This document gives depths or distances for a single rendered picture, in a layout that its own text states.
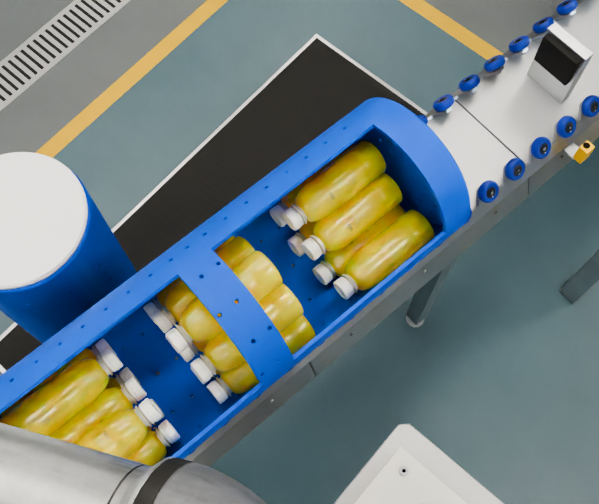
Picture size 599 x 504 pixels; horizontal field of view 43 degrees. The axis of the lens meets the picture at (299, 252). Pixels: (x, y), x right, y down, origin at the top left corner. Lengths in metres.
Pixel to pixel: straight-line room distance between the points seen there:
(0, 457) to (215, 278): 0.64
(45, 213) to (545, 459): 1.61
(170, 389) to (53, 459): 0.85
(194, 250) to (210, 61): 1.73
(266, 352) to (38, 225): 0.53
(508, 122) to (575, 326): 1.03
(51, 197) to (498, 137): 0.90
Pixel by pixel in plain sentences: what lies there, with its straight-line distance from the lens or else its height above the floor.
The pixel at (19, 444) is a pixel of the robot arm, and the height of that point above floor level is 1.77.
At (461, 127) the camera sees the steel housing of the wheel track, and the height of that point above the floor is 0.93.
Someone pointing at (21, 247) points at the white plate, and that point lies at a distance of 1.48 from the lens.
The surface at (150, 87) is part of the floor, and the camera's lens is 2.85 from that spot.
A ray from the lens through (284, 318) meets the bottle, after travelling 1.25.
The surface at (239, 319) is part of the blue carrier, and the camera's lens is 1.15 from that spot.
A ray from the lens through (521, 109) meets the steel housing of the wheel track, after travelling 1.71.
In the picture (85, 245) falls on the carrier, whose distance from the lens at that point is 1.48.
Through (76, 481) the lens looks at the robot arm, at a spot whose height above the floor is 1.79.
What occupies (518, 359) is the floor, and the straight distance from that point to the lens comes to 2.47.
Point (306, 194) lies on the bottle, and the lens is 1.31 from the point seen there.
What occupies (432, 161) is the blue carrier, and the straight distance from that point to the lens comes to 1.27.
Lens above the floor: 2.32
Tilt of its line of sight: 68 degrees down
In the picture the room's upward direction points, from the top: 2 degrees counter-clockwise
